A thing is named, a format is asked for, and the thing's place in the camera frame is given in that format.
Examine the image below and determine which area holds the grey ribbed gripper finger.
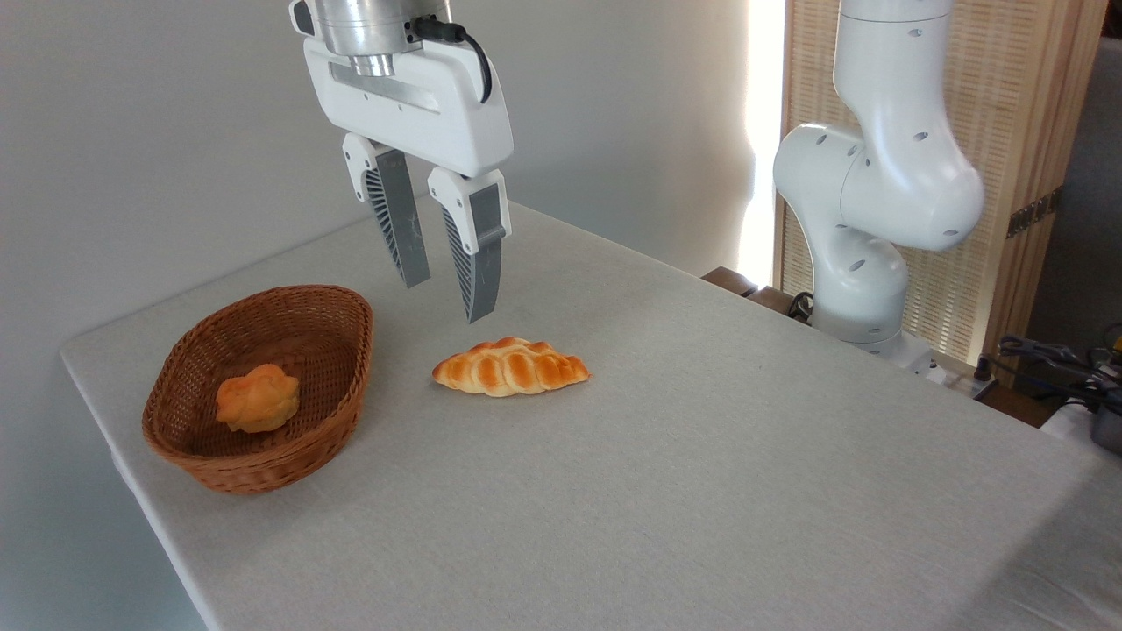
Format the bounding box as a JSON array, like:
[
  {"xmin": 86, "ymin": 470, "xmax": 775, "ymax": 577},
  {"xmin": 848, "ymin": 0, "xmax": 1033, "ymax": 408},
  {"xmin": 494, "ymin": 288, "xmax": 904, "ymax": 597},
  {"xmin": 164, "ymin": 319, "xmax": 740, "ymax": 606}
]
[
  {"xmin": 427, "ymin": 167, "xmax": 512, "ymax": 324},
  {"xmin": 342, "ymin": 132, "xmax": 433, "ymax": 289}
]

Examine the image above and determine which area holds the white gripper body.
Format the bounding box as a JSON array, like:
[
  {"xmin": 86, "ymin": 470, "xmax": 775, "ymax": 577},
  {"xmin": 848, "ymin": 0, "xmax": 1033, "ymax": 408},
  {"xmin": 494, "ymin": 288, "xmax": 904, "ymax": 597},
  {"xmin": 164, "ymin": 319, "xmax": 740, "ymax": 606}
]
[{"xmin": 302, "ymin": 39, "xmax": 515, "ymax": 180}]

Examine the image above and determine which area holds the round orange bread bun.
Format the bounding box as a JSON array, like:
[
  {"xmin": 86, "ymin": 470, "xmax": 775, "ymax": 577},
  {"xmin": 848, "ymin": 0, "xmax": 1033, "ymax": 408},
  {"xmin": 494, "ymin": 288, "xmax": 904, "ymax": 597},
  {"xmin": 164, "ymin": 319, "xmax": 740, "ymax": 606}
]
[{"xmin": 216, "ymin": 364, "xmax": 301, "ymax": 435}]

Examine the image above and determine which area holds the braided golden bread loaf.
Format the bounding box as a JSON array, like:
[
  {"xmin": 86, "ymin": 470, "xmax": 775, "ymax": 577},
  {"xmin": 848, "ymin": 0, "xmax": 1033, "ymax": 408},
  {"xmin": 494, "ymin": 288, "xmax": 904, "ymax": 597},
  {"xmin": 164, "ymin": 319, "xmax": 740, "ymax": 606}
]
[{"xmin": 431, "ymin": 337, "xmax": 592, "ymax": 399}]

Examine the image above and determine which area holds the brown wooden furniture piece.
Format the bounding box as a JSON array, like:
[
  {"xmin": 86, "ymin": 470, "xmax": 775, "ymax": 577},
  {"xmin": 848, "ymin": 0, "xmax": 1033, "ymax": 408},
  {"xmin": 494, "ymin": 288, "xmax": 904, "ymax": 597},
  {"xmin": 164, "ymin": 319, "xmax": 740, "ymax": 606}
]
[{"xmin": 701, "ymin": 266, "xmax": 812, "ymax": 323}]

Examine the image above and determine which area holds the grey linen tablecloth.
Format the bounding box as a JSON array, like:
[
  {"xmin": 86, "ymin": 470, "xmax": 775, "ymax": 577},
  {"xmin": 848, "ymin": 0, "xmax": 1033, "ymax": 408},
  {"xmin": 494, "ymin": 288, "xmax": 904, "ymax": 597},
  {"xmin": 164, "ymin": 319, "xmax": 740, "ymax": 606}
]
[{"xmin": 60, "ymin": 184, "xmax": 1122, "ymax": 631}]

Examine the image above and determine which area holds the brown wicker basket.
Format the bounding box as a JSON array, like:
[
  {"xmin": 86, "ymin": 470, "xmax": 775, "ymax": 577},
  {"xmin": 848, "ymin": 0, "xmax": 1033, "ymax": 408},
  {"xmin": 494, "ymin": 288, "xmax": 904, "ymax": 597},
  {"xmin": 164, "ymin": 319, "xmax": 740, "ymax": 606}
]
[{"xmin": 142, "ymin": 284, "xmax": 375, "ymax": 496}]

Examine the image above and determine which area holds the white power strip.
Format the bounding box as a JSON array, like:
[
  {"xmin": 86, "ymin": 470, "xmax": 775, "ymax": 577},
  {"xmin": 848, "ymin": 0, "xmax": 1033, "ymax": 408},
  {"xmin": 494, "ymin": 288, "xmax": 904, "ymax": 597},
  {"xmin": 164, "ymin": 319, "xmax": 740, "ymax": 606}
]
[{"xmin": 925, "ymin": 364, "xmax": 998, "ymax": 398}]

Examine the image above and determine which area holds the wooden bamboo folding screen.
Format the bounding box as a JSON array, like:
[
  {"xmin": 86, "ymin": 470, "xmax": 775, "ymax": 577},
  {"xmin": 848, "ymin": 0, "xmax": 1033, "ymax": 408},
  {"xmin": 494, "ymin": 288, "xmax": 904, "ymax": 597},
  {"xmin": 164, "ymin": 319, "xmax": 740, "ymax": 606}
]
[{"xmin": 775, "ymin": 0, "xmax": 1110, "ymax": 369}]

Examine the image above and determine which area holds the metal screen hinge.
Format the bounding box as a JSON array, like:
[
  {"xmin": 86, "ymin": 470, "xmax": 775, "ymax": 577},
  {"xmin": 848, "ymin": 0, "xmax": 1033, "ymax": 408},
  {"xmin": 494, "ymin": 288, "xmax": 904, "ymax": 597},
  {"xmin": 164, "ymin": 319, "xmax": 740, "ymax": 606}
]
[{"xmin": 1006, "ymin": 188, "xmax": 1064, "ymax": 239}]

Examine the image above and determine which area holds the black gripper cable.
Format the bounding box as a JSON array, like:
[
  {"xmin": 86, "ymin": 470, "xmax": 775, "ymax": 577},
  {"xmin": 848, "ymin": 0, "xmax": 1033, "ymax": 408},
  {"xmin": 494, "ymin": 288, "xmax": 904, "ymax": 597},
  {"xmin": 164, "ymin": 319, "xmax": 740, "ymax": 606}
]
[{"xmin": 410, "ymin": 16, "xmax": 494, "ymax": 105}]

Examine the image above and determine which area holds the black cable bundle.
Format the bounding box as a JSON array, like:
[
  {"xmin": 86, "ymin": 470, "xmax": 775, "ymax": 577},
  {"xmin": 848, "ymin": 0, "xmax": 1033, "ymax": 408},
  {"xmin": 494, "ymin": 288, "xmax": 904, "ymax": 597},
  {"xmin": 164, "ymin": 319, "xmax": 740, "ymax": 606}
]
[{"xmin": 998, "ymin": 333, "xmax": 1122, "ymax": 413}]

